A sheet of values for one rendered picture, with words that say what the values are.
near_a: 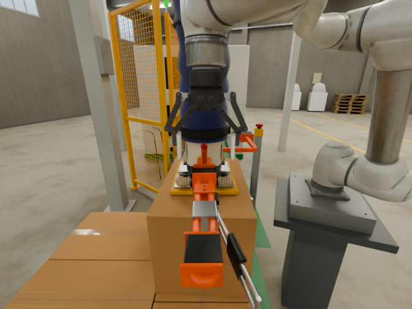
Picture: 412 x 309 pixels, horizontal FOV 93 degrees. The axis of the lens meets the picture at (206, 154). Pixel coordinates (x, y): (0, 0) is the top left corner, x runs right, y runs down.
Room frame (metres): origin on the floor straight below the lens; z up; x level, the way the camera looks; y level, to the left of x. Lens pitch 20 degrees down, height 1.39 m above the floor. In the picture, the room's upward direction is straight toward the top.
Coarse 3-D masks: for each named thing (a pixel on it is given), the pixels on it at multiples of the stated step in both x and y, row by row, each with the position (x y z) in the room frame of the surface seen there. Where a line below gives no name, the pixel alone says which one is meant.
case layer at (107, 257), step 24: (96, 216) 1.11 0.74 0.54; (120, 216) 1.11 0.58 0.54; (144, 216) 1.11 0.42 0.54; (72, 240) 0.89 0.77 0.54; (96, 240) 0.89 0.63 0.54; (120, 240) 0.89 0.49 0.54; (144, 240) 0.89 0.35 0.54; (48, 264) 0.73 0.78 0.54; (72, 264) 0.73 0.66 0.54; (96, 264) 0.73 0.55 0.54; (120, 264) 0.73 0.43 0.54; (144, 264) 0.73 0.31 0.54; (24, 288) 0.61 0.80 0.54; (48, 288) 0.61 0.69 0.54; (72, 288) 0.61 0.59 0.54; (96, 288) 0.61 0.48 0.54; (120, 288) 0.61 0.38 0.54; (144, 288) 0.61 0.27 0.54
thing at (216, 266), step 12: (192, 240) 0.30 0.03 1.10; (204, 240) 0.30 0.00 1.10; (216, 240) 0.30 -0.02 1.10; (192, 252) 0.28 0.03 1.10; (204, 252) 0.28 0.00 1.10; (216, 252) 0.28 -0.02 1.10; (180, 264) 0.25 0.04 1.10; (192, 264) 0.25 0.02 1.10; (204, 264) 0.25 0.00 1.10; (216, 264) 0.25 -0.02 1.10; (180, 276) 0.25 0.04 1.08
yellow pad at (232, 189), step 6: (222, 162) 0.96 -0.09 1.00; (228, 162) 1.03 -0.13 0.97; (222, 174) 0.82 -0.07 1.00; (228, 174) 0.87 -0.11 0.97; (234, 180) 0.81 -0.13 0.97; (216, 186) 0.76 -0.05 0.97; (222, 186) 0.75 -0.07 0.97; (228, 186) 0.75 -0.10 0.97; (234, 186) 0.76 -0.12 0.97; (216, 192) 0.72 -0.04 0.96; (222, 192) 0.72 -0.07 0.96; (228, 192) 0.72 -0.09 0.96; (234, 192) 0.72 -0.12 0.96
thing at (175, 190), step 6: (180, 162) 1.03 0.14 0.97; (186, 162) 0.96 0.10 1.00; (180, 174) 0.87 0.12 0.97; (186, 174) 0.87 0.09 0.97; (174, 180) 0.81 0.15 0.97; (174, 186) 0.75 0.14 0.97; (186, 186) 0.75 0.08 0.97; (174, 192) 0.72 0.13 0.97; (180, 192) 0.72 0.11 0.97; (186, 192) 0.72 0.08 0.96; (192, 192) 0.72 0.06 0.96
